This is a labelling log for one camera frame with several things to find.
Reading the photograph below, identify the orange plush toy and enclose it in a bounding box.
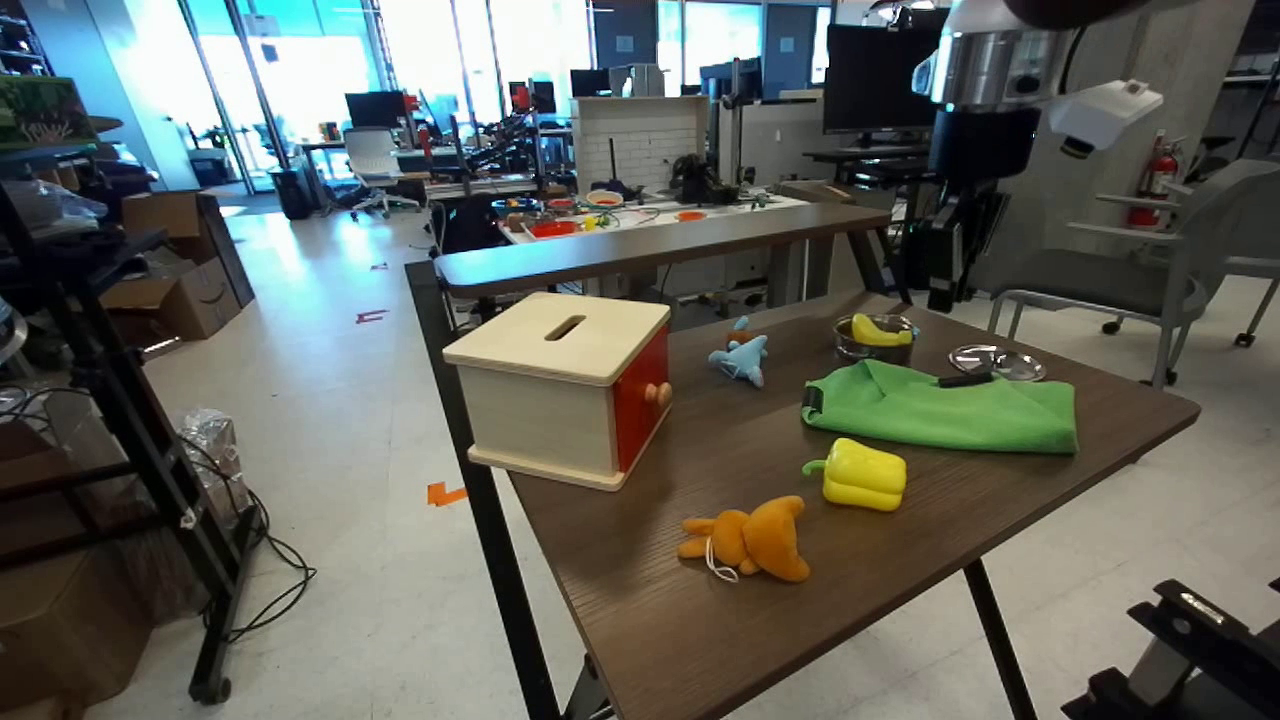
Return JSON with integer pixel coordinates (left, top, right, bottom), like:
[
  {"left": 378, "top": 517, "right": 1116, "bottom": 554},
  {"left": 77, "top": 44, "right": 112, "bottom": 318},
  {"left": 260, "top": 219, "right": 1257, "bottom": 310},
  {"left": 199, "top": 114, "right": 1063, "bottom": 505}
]
[{"left": 672, "top": 493, "right": 817, "bottom": 586}]

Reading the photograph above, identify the wooden box with red drawer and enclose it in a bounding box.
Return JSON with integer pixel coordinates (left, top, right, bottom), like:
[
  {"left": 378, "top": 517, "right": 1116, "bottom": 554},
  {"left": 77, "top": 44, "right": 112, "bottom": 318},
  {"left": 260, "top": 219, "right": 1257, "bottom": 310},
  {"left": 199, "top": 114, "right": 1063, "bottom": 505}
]
[{"left": 438, "top": 288, "right": 674, "bottom": 497}]

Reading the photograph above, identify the white office chair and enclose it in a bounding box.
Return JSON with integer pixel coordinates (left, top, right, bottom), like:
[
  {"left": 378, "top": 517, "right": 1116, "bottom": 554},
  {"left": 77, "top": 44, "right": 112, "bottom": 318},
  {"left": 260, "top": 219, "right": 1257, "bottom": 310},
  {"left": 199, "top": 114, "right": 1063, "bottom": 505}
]
[{"left": 341, "top": 122, "right": 423, "bottom": 223}]

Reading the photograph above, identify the yellow toy bell pepper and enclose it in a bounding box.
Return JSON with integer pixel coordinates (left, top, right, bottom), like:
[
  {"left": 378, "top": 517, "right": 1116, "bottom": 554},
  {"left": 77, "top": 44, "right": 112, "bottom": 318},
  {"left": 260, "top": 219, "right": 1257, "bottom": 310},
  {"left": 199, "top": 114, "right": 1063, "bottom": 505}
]
[{"left": 800, "top": 434, "right": 912, "bottom": 517}]

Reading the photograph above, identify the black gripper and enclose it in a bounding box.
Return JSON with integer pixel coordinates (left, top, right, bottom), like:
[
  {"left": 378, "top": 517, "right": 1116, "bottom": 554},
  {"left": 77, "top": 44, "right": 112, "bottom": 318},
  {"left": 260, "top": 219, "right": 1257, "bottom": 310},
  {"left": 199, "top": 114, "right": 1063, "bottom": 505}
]
[{"left": 921, "top": 103, "right": 1045, "bottom": 315}]

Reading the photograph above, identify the white work table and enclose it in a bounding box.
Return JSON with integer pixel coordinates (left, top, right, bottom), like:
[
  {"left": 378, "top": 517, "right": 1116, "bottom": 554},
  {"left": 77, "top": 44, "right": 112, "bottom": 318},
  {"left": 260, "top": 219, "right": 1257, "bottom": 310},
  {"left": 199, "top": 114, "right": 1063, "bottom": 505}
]
[{"left": 495, "top": 188, "right": 813, "bottom": 253}]

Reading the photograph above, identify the green printed box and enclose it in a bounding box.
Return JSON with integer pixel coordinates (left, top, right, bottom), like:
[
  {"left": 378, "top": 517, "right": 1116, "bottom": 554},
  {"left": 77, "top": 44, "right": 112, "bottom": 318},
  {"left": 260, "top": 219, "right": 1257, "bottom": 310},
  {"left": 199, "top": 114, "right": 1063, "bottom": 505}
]
[{"left": 0, "top": 71, "right": 98, "bottom": 150}]

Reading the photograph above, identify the brown cardboard box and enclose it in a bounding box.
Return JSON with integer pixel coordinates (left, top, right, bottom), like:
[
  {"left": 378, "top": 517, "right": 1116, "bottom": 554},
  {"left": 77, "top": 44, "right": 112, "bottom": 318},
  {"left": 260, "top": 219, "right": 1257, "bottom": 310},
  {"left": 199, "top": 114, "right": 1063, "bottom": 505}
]
[{"left": 95, "top": 188, "right": 260, "bottom": 342}]

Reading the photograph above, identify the blue plush toy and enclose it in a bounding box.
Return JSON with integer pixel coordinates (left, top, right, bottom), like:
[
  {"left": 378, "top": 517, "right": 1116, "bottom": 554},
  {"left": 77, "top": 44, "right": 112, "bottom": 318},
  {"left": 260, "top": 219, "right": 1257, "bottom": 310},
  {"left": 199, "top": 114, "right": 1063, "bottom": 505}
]
[{"left": 704, "top": 315, "right": 774, "bottom": 390}]

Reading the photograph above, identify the red fire extinguisher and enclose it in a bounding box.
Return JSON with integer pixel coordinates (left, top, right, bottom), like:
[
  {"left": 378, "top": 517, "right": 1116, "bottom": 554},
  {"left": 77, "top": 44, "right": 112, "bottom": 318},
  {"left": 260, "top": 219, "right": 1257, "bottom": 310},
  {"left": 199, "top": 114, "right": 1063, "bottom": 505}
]
[{"left": 1122, "top": 130, "right": 1188, "bottom": 235}]

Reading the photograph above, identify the black floor cable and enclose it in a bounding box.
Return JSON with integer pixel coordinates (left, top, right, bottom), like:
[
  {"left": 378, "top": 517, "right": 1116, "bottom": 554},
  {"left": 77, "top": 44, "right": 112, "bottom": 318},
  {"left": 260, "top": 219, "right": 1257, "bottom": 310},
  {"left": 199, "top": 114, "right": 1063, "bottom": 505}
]
[{"left": 220, "top": 487, "right": 325, "bottom": 649}]

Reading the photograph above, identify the black metal storage rack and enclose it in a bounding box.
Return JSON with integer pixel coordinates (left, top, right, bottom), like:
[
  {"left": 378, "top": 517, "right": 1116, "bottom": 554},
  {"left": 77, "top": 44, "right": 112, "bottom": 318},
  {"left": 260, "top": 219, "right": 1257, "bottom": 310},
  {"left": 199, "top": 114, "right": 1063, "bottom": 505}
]
[{"left": 0, "top": 122, "right": 260, "bottom": 706}]

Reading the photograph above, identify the flat metal lid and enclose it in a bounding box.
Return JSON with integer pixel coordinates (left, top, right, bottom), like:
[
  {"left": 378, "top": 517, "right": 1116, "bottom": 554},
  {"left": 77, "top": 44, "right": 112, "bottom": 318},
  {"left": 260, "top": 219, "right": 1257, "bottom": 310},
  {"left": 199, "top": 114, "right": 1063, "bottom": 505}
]
[{"left": 942, "top": 341, "right": 1053, "bottom": 386}]

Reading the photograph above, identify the white brick pattern panel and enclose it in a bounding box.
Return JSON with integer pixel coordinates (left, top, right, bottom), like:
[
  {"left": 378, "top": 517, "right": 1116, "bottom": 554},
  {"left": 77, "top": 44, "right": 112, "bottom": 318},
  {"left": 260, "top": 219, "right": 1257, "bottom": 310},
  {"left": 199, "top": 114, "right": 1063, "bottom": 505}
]
[{"left": 573, "top": 91, "right": 712, "bottom": 198}]

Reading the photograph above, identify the brown wooden table black frame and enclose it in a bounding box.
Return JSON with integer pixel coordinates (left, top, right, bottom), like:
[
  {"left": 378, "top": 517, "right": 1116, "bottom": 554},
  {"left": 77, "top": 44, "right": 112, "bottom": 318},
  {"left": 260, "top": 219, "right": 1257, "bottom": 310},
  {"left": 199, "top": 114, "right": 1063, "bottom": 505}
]
[{"left": 402, "top": 194, "right": 1204, "bottom": 720}]

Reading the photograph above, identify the green cloth towel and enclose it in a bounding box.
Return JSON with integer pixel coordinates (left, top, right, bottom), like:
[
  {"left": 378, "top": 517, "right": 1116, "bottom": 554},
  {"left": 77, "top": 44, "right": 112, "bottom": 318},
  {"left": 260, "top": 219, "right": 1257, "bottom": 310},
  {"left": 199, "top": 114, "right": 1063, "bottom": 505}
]
[{"left": 800, "top": 354, "right": 1078, "bottom": 461}]

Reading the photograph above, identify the yellow toy banana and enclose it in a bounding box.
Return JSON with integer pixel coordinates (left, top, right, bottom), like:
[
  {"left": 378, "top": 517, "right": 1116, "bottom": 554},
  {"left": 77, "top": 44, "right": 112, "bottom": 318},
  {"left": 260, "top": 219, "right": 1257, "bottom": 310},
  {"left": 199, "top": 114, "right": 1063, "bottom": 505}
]
[{"left": 848, "top": 307, "right": 916, "bottom": 353}]

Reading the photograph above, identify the grey plastic chair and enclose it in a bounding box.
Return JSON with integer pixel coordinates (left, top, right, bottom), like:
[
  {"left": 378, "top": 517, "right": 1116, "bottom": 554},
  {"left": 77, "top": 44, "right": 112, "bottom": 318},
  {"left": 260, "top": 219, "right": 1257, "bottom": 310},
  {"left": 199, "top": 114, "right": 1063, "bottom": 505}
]
[{"left": 983, "top": 156, "right": 1280, "bottom": 390}]

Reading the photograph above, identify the black machine on white table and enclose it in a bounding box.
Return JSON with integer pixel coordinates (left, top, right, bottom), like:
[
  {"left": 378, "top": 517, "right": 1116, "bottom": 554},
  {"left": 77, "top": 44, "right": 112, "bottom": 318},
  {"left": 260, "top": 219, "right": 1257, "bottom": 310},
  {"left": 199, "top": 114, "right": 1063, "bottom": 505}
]
[{"left": 662, "top": 148, "right": 730, "bottom": 208}]

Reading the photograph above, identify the black computer monitor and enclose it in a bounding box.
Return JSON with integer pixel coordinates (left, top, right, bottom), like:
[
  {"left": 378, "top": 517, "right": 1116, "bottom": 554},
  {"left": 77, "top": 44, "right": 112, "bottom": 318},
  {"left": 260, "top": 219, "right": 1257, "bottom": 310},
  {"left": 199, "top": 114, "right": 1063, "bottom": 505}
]
[{"left": 820, "top": 21, "right": 942, "bottom": 134}]

